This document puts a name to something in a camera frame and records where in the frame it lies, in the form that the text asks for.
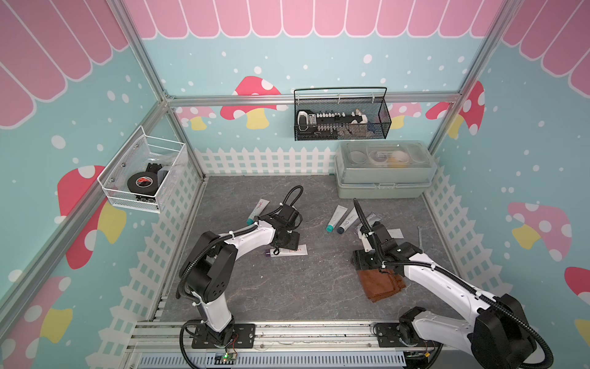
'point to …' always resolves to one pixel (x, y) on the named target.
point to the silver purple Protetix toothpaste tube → (372, 218)
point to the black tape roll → (143, 182)
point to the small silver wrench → (419, 236)
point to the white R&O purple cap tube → (302, 250)
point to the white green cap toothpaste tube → (338, 214)
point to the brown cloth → (379, 284)
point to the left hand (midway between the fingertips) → (289, 245)
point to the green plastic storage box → (383, 169)
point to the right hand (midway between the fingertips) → (358, 258)
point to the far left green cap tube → (257, 211)
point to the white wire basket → (144, 153)
